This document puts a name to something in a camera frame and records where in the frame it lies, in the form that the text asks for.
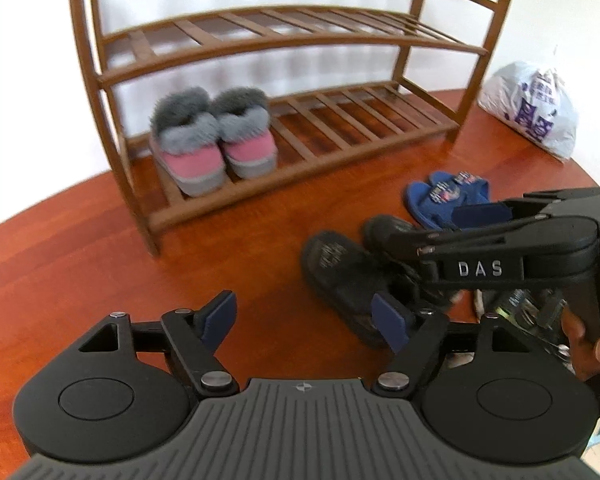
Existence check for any wooden shoe rack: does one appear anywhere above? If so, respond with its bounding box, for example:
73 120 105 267
66 0 523 256

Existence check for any black sandal white sole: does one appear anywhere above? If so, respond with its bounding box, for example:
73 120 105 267
362 214 456 311
301 230 411 348

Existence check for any person's right hand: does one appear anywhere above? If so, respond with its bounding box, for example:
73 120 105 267
560 307 600 381

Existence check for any pink fuzzy shoe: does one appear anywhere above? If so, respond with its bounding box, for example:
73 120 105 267
211 86 280 180
147 86 228 198

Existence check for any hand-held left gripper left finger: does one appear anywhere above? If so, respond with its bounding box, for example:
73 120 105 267
77 291 240 397

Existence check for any blue slipper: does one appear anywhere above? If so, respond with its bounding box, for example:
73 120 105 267
404 180 463 231
427 170 491 208

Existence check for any white printed plastic bag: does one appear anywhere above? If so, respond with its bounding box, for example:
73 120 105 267
476 60 579 162

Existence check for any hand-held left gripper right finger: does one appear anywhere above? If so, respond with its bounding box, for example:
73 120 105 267
371 293 531 398

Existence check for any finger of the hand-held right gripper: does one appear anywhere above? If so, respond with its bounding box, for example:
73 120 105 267
382 217 541 261
452 187 600 228

